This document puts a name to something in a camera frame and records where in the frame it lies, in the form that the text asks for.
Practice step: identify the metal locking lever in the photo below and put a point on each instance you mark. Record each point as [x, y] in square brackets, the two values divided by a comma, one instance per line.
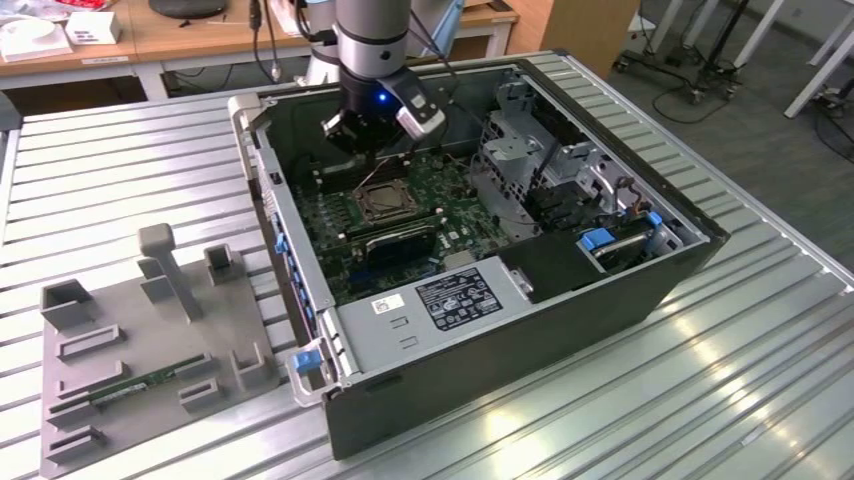
[375, 175]

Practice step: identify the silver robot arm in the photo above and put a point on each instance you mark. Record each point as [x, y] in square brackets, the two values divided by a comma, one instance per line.
[370, 45]

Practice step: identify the CPU socket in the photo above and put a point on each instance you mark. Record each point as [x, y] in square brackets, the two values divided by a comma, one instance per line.
[400, 218]

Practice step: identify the green RAM stick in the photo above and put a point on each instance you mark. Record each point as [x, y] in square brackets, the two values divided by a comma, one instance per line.
[127, 389]
[390, 230]

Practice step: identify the green motherboard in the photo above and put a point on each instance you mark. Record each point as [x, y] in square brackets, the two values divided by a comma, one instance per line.
[460, 210]

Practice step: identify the metal drive cage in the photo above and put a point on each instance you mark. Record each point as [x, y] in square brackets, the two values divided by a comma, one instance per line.
[514, 150]

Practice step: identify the small blue clip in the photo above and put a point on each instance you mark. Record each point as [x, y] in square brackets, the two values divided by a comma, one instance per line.
[279, 244]
[653, 220]

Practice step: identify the wooden desk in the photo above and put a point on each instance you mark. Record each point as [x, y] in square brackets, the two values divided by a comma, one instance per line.
[200, 35]

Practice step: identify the silver chipset heatsink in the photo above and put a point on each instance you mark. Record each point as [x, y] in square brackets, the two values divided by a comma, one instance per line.
[460, 260]

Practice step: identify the black round base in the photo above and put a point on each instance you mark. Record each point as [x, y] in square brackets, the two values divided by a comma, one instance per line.
[187, 6]

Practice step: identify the wooden cabinet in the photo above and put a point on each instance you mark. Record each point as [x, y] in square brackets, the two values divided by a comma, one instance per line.
[587, 30]

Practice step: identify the black plastic shroud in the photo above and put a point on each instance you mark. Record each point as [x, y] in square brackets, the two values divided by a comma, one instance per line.
[547, 270]

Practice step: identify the blue disk carrier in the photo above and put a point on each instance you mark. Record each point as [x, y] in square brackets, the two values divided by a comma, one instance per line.
[594, 239]

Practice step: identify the grey power supply unit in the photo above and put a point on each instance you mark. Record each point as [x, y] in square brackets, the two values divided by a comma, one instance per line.
[394, 335]

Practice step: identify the white printed box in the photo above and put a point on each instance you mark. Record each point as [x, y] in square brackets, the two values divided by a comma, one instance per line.
[94, 27]

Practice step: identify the blue case latch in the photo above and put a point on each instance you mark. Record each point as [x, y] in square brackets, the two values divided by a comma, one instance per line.
[307, 362]

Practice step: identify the red packet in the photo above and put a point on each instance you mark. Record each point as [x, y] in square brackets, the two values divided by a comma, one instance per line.
[80, 4]

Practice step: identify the white foam box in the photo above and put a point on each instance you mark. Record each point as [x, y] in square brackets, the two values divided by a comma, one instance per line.
[33, 47]

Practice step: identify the grey parts rack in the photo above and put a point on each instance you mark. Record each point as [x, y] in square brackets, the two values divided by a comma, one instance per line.
[134, 345]

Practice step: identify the black PC case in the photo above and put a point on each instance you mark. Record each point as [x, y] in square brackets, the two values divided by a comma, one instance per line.
[501, 390]

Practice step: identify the black wheeled stand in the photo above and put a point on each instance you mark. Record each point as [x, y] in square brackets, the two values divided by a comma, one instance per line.
[722, 35]

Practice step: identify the white table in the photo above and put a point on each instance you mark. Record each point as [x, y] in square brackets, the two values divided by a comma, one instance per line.
[798, 105]

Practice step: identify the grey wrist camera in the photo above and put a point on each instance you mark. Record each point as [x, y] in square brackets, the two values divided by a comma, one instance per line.
[420, 120]

